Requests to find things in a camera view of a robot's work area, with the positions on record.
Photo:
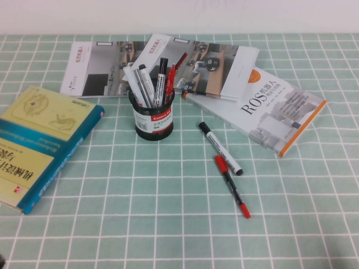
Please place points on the white orange ROS book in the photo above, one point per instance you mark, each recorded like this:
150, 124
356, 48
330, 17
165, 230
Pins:
280, 120

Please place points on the plain white pen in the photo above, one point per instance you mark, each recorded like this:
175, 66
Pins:
130, 81

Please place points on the red black thin pen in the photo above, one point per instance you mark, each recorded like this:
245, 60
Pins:
234, 187

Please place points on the red capped gel pen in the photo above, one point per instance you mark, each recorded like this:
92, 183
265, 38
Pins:
170, 81

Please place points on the yellow teal hardcover book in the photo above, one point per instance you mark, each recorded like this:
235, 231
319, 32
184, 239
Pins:
42, 134

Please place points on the black mesh pen holder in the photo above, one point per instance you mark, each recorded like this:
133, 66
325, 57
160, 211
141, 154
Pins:
157, 126

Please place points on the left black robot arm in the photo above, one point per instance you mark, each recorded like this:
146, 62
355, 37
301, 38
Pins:
1, 263

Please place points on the white photo brochure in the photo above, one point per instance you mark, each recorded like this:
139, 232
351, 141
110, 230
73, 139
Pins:
95, 61
241, 64

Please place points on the slender dark red pen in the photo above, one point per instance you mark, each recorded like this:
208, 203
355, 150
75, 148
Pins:
182, 59

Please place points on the black marker with label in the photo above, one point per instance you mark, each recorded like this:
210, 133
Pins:
161, 81

